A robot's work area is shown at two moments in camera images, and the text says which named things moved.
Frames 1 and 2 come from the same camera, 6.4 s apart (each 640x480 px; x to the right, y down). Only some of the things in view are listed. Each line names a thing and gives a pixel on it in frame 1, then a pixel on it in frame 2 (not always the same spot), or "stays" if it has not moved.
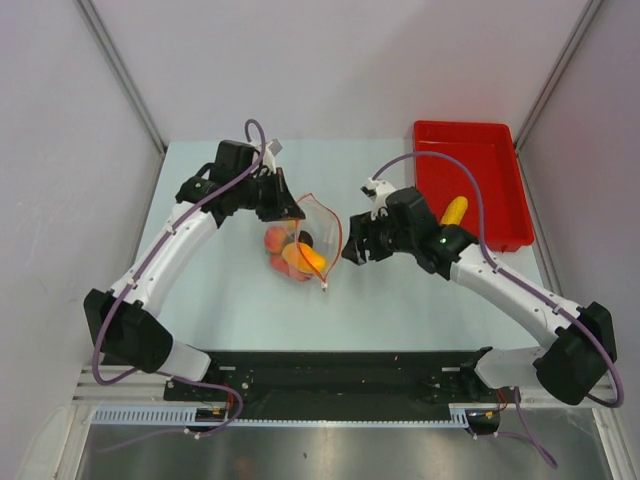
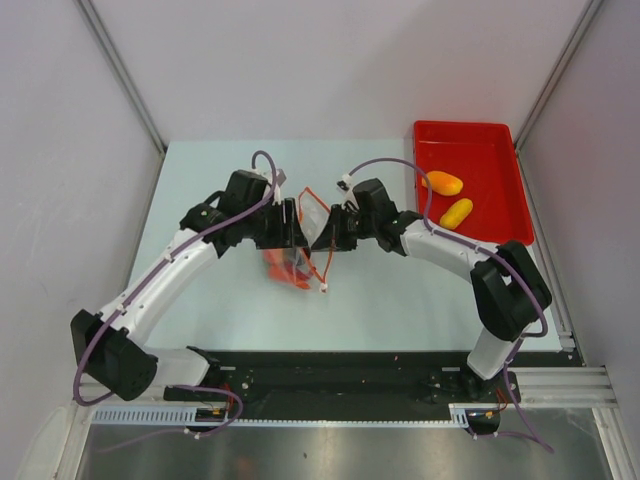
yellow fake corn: [455, 211] stays
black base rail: [337, 385] stays
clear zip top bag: [305, 249] stays
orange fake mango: [304, 257] to [443, 183]
